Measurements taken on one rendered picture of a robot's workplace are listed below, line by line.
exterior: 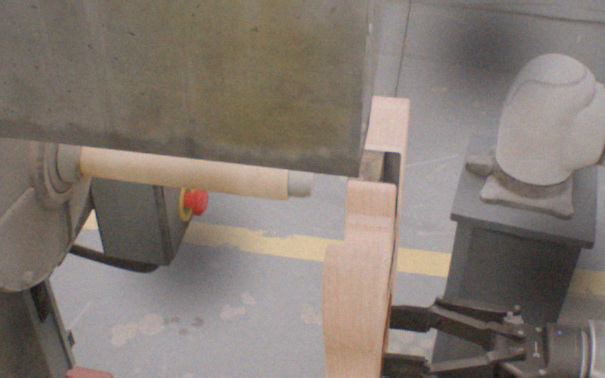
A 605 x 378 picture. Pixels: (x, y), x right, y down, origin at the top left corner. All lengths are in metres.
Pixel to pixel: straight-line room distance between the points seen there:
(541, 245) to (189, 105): 1.16
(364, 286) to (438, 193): 2.04
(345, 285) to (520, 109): 0.87
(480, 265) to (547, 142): 0.30
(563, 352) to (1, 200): 0.56
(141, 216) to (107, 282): 1.36
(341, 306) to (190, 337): 1.58
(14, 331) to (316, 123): 0.69
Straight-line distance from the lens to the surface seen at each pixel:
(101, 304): 2.29
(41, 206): 0.69
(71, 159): 0.67
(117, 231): 1.02
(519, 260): 1.54
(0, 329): 0.99
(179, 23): 0.39
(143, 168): 0.65
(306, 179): 0.62
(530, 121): 1.40
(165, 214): 0.98
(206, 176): 0.64
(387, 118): 0.84
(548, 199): 1.51
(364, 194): 0.70
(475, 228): 1.50
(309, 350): 2.11
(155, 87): 0.42
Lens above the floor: 1.65
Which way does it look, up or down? 39 degrees down
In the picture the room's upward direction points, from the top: straight up
